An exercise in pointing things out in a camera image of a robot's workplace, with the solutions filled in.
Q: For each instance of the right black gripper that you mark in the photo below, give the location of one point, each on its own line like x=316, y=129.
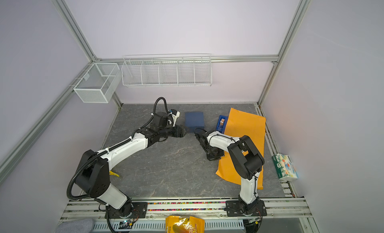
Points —
x=209, y=157

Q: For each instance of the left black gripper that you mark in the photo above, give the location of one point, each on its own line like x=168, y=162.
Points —
x=178, y=128

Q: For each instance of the dark blue gift box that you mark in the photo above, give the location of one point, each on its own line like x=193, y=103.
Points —
x=194, y=120

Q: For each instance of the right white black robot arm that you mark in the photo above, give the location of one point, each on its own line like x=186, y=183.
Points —
x=246, y=159

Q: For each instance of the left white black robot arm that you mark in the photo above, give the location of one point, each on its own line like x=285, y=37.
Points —
x=92, y=177

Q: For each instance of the blue tape dispenser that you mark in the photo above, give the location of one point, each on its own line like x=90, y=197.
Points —
x=221, y=124

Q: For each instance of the green white tissue pack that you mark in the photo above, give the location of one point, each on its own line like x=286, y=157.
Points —
x=284, y=167

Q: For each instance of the yellow snack bag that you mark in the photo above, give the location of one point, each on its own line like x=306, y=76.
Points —
x=184, y=224

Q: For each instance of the yellow banana bunch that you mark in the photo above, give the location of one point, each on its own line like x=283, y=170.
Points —
x=114, y=174

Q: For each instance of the white mesh square basket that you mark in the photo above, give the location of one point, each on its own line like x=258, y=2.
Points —
x=99, y=83

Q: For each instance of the grey cloth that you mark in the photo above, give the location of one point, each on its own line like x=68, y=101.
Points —
x=78, y=226

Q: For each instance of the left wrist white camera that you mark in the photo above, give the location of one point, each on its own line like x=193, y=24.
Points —
x=175, y=115

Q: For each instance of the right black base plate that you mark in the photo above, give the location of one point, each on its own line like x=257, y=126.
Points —
x=238, y=208

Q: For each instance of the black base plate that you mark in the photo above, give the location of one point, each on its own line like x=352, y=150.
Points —
x=135, y=210
x=238, y=208

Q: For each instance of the white wire long shelf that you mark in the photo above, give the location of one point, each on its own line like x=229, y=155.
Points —
x=167, y=70

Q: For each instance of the white slotted cable duct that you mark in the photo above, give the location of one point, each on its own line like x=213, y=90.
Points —
x=211, y=226

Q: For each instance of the aluminium rail frame base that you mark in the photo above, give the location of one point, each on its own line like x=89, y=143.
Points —
x=214, y=209

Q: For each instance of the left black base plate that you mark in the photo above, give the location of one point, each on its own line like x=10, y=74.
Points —
x=135, y=210

